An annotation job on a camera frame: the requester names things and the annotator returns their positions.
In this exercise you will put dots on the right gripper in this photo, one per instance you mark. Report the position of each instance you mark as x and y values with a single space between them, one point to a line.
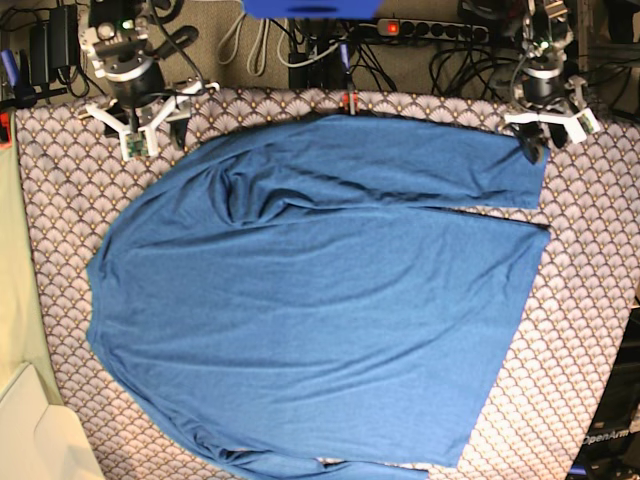
135 85

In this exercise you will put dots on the fan-patterned tablecloth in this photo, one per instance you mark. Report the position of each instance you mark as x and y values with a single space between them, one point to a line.
540 417

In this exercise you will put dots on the black power strip red switch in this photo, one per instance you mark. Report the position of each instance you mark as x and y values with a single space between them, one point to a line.
431 30

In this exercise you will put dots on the red table clamp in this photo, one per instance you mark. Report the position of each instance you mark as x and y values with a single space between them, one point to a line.
350 102

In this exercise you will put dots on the blue box top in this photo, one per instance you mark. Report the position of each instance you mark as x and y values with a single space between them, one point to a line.
331 9

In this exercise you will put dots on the blue T-shirt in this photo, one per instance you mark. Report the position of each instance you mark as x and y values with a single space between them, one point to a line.
318 300

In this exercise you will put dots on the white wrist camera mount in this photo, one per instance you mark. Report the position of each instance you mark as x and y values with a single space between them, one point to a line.
564 106
139 136

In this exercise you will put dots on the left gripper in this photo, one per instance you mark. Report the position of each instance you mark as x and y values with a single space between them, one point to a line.
537 90

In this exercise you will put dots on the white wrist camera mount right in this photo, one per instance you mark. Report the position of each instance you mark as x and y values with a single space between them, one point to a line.
139 136

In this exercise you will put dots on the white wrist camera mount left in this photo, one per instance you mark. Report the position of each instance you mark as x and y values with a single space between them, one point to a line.
564 106

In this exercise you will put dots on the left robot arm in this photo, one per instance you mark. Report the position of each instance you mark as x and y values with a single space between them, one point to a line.
545 34

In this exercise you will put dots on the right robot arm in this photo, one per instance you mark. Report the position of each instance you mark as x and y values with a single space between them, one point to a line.
135 31

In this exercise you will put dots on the black power adapter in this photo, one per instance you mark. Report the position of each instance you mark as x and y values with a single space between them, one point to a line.
54 47

